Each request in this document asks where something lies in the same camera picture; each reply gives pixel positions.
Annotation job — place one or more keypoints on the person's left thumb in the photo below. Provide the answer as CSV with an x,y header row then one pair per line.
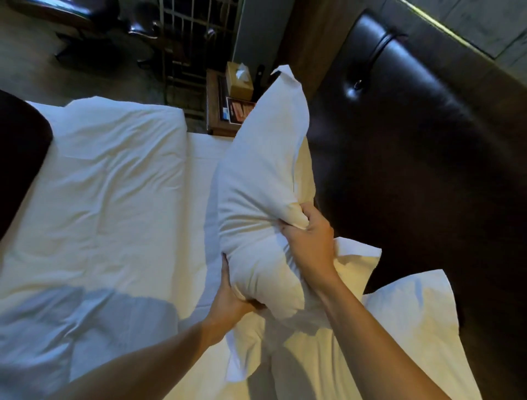
x,y
226,272

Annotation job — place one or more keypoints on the dark leather headboard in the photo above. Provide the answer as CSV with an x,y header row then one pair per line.
x,y
416,165

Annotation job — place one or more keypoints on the metal luggage rack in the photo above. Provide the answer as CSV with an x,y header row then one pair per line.
x,y
193,45

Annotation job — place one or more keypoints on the person's right forearm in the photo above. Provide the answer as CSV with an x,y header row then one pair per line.
x,y
370,342

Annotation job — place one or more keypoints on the black bed runner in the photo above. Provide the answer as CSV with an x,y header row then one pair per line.
x,y
18,160

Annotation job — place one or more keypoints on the dark chair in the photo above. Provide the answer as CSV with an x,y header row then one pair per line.
x,y
94,24

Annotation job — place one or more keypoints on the person's left forearm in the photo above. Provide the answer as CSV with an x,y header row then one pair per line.
x,y
142,362

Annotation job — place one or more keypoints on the white duvet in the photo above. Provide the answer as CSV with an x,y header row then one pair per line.
x,y
99,230

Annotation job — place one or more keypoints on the person's right hand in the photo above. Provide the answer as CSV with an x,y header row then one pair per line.
x,y
309,244

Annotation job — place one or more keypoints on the red and black leaflet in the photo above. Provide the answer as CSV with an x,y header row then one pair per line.
x,y
240,110

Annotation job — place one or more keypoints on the white pillow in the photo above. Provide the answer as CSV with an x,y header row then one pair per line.
x,y
370,329
263,197

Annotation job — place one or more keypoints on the brown tissue box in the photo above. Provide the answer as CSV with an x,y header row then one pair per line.
x,y
238,82

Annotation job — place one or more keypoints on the person's right fingers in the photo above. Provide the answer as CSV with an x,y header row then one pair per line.
x,y
302,216

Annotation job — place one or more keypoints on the wooden bedside table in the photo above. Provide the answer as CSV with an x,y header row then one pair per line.
x,y
217,105

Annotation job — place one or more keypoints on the white bed sheet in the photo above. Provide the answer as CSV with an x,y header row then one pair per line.
x,y
206,214

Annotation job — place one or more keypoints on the person's left hand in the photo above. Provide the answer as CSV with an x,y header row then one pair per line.
x,y
224,305

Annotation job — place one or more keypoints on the black telephone handset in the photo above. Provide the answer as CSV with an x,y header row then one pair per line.
x,y
259,80

